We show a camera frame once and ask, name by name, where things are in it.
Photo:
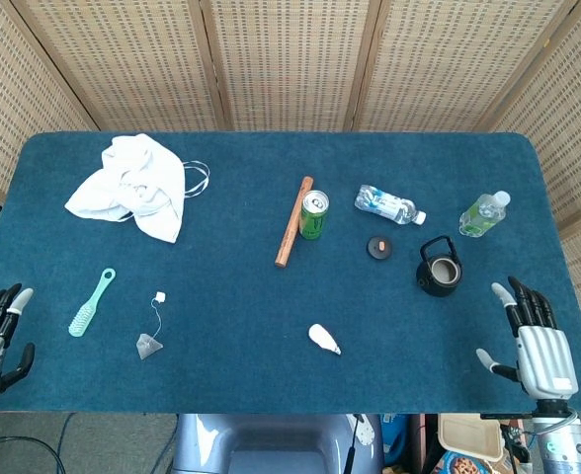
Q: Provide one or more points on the clear bottle green label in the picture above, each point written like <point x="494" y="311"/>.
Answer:
<point x="483" y="213"/>

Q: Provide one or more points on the black flat bar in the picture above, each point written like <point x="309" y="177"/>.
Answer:
<point x="508" y="416"/>

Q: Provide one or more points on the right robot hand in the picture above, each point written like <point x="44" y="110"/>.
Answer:
<point x="545" y="358"/>

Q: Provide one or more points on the clear water bottle blue label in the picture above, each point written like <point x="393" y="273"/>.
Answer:
<point x="384" y="203"/>

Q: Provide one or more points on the beige food container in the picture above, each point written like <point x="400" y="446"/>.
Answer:
<point x="468" y="437"/>

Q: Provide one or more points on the blue-grey robot torso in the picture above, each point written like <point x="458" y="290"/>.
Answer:
<point x="275" y="444"/>

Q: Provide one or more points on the cookie box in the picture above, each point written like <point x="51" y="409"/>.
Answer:
<point x="461" y="465"/>

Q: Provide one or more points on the white cloth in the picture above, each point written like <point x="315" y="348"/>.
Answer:
<point x="137" y="187"/>

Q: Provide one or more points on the blue package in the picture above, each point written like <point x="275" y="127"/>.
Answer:
<point x="394" y="439"/>

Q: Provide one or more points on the correction tape dispenser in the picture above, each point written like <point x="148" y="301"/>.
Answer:
<point x="321" y="337"/>

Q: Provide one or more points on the black teapot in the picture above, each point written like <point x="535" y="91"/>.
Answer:
<point x="426" y="282"/>

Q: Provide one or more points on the green energy drink can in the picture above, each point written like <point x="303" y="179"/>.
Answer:
<point x="312" y="222"/>

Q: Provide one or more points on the woven folding screen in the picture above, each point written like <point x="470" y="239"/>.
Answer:
<point x="290" y="64"/>

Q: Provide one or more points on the blue table mat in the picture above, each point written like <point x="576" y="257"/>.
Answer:
<point x="231" y="306"/>

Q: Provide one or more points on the wooden rolling stick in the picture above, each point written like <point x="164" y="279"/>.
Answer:
<point x="293" y="224"/>

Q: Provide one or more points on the black teapot lid orange knob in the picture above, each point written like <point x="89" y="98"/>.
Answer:
<point x="380" y="248"/>

